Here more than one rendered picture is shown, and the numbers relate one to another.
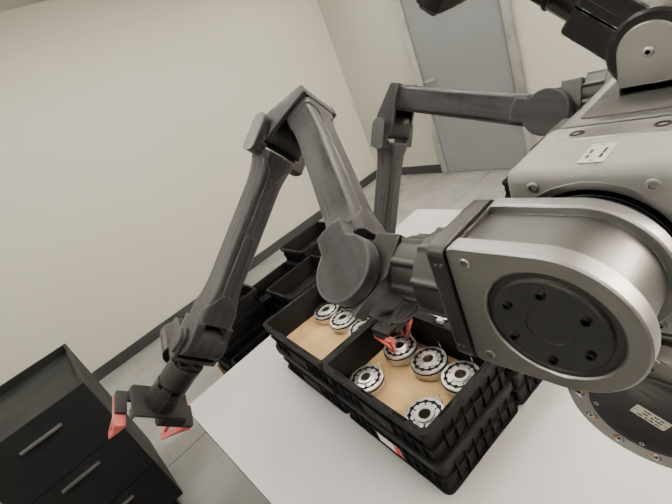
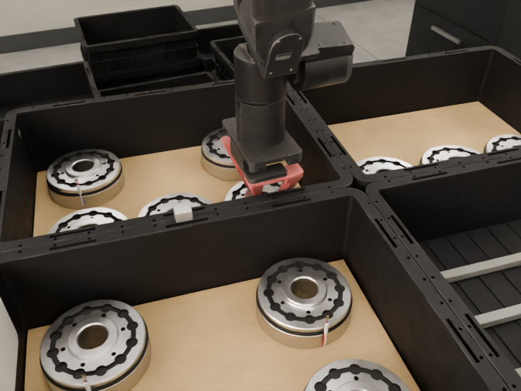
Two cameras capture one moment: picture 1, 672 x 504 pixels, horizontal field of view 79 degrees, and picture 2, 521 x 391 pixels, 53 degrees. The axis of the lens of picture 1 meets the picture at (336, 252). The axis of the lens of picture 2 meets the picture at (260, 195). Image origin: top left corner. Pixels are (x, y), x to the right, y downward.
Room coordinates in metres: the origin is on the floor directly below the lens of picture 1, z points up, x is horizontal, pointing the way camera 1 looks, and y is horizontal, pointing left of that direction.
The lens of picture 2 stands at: (1.05, -0.58, 1.29)
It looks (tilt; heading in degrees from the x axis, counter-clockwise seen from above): 39 degrees down; 101
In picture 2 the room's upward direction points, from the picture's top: straight up
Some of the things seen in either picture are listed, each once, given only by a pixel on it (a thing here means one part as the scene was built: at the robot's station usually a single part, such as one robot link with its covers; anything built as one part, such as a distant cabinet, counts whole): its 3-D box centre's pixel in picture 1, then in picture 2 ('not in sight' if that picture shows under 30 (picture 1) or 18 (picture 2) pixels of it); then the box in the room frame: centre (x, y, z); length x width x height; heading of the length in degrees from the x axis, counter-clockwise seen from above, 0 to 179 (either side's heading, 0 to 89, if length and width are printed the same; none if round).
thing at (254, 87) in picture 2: not in sight; (265, 71); (0.96, -0.06, 1.04); 0.07 x 0.06 x 0.07; 33
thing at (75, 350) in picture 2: not in sight; (93, 337); (0.83, -0.30, 0.86); 0.05 x 0.05 x 0.01
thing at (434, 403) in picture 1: (425, 415); (84, 170); (0.70, -0.04, 0.86); 0.10 x 0.10 x 0.01
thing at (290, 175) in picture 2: (399, 329); (266, 179); (0.96, -0.08, 0.91); 0.07 x 0.07 x 0.09; 33
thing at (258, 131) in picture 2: (387, 315); (260, 121); (0.96, -0.06, 0.98); 0.10 x 0.07 x 0.07; 123
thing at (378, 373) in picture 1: (366, 378); (235, 144); (0.89, 0.07, 0.86); 0.10 x 0.10 x 0.01
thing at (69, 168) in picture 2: (424, 413); (83, 167); (0.70, -0.04, 0.86); 0.05 x 0.05 x 0.01
